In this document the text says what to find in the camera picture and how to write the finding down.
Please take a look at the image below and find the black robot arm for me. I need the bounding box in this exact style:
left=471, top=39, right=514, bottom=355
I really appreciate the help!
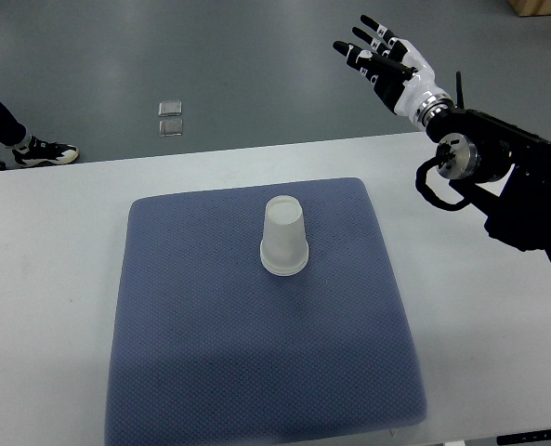
left=415, top=98, right=551, bottom=263

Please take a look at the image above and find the black table control panel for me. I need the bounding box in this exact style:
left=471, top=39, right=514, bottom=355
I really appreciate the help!
left=496, top=429, right=551, bottom=445

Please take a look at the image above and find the upper floor socket plate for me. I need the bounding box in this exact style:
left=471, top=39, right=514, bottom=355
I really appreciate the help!
left=158, top=99, right=182, bottom=116

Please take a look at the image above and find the blue textured mat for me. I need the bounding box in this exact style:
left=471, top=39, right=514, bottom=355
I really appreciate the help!
left=105, top=177, right=426, bottom=445

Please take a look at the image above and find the wooden furniture corner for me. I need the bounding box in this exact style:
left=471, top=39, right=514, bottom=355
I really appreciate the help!
left=506, top=0, right=551, bottom=17

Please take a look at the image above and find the black white sneaker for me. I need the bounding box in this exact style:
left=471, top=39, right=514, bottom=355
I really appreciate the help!
left=12, top=136, right=79, bottom=167

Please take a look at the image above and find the white paper cup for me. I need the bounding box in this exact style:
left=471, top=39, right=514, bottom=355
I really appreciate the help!
left=259, top=239, right=309, bottom=277
left=259, top=195, right=309, bottom=271

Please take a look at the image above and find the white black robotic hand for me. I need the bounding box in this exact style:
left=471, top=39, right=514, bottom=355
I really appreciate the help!
left=333, top=15, right=453, bottom=130

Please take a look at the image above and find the white paper cup on mat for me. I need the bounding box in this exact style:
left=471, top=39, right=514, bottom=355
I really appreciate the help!
left=259, top=239, right=309, bottom=277

